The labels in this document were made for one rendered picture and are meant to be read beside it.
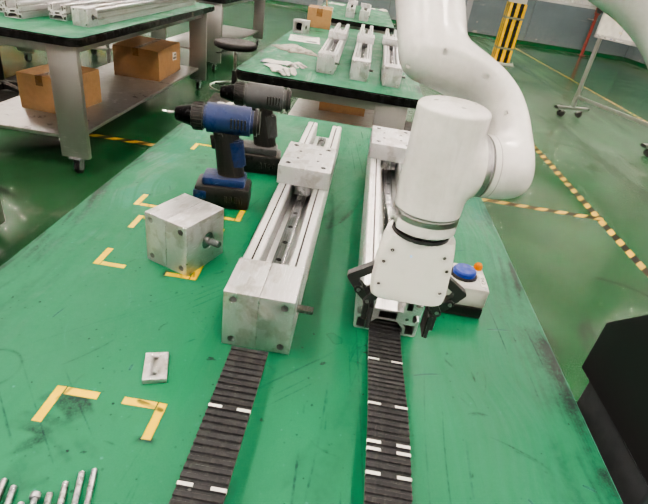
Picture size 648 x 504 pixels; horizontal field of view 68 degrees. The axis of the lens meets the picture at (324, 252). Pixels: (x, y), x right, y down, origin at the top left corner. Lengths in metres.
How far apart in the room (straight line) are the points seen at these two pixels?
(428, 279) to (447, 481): 0.24
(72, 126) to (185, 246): 2.34
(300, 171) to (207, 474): 0.64
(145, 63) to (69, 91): 1.55
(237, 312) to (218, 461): 0.21
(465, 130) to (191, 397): 0.46
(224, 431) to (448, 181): 0.38
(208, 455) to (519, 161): 0.47
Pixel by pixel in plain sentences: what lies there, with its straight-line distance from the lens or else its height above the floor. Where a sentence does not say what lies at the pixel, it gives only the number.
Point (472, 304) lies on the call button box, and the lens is 0.87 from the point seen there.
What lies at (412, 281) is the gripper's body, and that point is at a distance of 0.64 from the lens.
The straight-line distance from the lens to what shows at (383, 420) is 0.62.
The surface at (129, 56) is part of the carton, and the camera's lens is 4.56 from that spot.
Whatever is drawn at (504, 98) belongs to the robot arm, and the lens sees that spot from 0.64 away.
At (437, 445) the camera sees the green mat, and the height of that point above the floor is 0.78.
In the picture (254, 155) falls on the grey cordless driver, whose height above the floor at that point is 0.83.
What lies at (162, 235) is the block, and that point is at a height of 0.84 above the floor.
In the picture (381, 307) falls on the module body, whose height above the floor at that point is 0.82.
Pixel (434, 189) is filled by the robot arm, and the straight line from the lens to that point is 0.57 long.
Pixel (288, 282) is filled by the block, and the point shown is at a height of 0.87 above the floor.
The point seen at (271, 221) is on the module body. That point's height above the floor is 0.86.
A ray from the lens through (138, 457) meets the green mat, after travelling 0.61.
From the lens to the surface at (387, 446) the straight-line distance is 0.60.
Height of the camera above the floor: 1.27
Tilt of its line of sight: 31 degrees down
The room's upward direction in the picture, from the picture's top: 9 degrees clockwise
